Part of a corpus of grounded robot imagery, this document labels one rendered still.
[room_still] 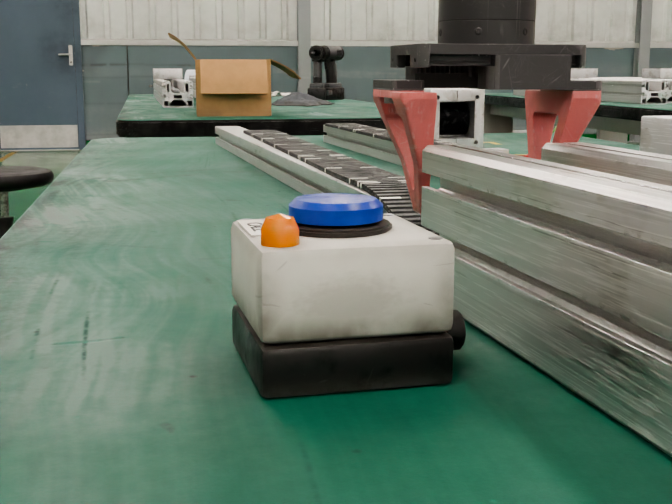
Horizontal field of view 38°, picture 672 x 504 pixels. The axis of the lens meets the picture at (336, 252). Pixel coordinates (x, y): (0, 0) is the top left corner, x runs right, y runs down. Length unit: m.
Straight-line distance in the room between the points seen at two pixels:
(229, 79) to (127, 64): 8.90
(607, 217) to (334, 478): 0.14
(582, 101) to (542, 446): 0.29
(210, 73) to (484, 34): 2.10
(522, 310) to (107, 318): 0.21
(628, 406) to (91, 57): 11.19
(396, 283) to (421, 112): 0.19
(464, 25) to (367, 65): 11.14
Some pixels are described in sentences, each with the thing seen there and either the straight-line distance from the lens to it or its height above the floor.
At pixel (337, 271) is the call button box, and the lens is 0.38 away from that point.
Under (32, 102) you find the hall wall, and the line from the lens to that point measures 11.52.
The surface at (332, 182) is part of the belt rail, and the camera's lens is 0.88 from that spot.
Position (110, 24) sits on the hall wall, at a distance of 11.49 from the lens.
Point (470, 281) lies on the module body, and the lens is 0.49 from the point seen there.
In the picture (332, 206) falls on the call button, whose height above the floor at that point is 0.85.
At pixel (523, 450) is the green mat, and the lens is 0.34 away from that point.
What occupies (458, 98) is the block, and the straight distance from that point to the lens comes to 1.55.
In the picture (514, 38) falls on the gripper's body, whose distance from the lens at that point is 0.58.
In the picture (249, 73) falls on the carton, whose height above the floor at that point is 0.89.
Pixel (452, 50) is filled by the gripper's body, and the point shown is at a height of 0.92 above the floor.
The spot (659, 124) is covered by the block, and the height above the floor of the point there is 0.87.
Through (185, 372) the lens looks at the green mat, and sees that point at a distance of 0.42.
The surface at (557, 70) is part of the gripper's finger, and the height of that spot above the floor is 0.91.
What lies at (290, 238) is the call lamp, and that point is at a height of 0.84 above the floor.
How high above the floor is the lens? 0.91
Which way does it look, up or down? 11 degrees down
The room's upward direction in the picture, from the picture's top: straight up
